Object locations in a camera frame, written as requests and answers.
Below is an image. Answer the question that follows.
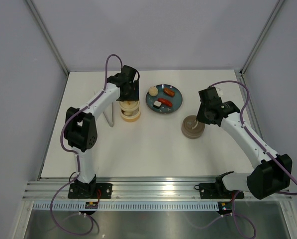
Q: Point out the yellow lunch box lid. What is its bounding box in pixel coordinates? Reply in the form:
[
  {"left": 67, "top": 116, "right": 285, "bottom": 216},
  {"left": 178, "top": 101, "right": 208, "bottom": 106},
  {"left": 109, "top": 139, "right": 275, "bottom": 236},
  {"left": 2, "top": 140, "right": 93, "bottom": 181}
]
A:
[{"left": 119, "top": 101, "right": 140, "bottom": 117}]

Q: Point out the left aluminium frame post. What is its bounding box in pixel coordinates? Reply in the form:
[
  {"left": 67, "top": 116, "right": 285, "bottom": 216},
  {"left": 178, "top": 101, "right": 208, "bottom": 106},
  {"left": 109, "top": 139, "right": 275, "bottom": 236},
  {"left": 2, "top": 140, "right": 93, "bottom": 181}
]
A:
[{"left": 24, "top": 0, "right": 69, "bottom": 77}]

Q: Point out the aluminium frame post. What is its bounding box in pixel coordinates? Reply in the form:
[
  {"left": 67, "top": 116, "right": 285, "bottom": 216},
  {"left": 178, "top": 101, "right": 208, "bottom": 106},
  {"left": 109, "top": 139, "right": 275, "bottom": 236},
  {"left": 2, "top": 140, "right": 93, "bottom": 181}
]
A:
[
  {"left": 239, "top": 0, "right": 287, "bottom": 77},
  {"left": 24, "top": 0, "right": 69, "bottom": 77}
]

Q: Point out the aluminium front rail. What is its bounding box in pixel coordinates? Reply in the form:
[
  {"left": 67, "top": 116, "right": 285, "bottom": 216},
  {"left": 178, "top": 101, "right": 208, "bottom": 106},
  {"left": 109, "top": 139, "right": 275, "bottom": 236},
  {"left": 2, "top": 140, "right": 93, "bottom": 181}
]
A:
[{"left": 22, "top": 175, "right": 292, "bottom": 202}]

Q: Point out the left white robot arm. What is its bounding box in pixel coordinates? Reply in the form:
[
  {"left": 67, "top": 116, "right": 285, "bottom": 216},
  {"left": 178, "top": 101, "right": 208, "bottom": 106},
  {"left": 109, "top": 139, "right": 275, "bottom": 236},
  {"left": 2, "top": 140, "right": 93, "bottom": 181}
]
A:
[{"left": 60, "top": 65, "right": 140, "bottom": 198}]

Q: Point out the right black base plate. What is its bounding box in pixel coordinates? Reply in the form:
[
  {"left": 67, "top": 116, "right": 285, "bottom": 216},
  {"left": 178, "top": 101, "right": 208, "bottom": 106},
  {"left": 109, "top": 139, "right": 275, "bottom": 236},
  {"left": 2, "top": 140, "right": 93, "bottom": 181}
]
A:
[{"left": 194, "top": 183, "right": 237, "bottom": 200}]

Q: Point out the blue ceramic plate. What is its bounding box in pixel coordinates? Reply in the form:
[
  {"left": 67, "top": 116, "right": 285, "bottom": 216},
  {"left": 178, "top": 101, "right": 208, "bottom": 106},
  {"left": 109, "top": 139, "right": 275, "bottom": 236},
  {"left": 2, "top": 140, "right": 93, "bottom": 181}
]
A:
[{"left": 145, "top": 84, "right": 183, "bottom": 114}]

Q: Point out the grey steel lunch box container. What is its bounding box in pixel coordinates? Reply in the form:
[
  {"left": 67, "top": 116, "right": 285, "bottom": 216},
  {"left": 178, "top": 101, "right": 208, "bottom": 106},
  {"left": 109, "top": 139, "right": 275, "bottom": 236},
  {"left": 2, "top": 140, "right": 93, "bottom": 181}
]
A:
[{"left": 181, "top": 126, "right": 204, "bottom": 139}]

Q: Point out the red sausage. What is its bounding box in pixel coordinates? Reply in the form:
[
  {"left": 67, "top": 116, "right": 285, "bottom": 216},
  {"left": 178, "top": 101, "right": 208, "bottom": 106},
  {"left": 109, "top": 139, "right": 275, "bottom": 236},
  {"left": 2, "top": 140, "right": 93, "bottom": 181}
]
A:
[{"left": 158, "top": 98, "right": 173, "bottom": 107}]

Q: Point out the brown roasted meat piece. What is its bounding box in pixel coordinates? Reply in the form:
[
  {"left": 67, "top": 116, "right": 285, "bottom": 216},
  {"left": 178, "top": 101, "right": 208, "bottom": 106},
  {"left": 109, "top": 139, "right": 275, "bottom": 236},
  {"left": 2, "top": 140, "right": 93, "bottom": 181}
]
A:
[{"left": 164, "top": 88, "right": 175, "bottom": 97}]

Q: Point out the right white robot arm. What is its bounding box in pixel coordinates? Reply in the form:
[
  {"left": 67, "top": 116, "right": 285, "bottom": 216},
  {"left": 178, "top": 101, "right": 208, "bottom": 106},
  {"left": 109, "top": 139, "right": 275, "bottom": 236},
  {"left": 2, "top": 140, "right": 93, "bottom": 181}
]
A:
[{"left": 197, "top": 87, "right": 293, "bottom": 199}]

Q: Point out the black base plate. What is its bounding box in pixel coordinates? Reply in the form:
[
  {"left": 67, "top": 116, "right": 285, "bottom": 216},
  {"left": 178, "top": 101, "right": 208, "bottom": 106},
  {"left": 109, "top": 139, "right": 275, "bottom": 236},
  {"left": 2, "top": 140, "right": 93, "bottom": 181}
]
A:
[
  {"left": 68, "top": 183, "right": 112, "bottom": 199},
  {"left": 194, "top": 183, "right": 237, "bottom": 200}
]

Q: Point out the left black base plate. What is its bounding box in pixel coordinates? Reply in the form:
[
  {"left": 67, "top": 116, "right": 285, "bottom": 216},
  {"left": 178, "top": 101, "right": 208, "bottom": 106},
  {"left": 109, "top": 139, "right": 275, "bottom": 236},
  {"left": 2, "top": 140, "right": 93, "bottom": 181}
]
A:
[{"left": 68, "top": 183, "right": 112, "bottom": 199}]

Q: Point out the right aluminium frame post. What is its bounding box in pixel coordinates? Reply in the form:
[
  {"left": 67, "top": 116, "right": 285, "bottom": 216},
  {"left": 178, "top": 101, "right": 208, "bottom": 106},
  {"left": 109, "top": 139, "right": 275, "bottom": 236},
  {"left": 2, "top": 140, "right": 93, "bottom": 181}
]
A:
[{"left": 239, "top": 0, "right": 287, "bottom": 77}]

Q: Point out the grey lunch box lid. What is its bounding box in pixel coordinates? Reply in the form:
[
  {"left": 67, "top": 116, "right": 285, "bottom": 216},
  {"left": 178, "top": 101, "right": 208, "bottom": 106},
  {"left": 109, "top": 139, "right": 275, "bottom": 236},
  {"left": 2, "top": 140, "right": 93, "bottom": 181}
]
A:
[{"left": 182, "top": 115, "right": 205, "bottom": 133}]

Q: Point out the white slotted cable duct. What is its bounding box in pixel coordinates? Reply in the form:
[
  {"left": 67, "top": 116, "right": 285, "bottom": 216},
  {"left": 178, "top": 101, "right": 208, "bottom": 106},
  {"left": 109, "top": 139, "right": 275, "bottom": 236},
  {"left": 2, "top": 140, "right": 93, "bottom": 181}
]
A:
[{"left": 32, "top": 201, "right": 220, "bottom": 212}]

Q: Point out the yellow lunch box container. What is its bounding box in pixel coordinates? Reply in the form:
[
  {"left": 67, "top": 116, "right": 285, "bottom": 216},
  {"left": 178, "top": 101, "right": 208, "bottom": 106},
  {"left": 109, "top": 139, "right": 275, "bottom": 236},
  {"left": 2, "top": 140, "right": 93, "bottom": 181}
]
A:
[{"left": 120, "top": 110, "right": 141, "bottom": 122}]

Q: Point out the small black white sushi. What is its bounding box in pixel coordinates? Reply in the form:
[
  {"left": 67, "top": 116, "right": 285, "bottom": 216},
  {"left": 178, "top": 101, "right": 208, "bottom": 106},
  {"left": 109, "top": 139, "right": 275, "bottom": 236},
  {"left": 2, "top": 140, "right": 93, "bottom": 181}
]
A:
[{"left": 153, "top": 101, "right": 162, "bottom": 109}]

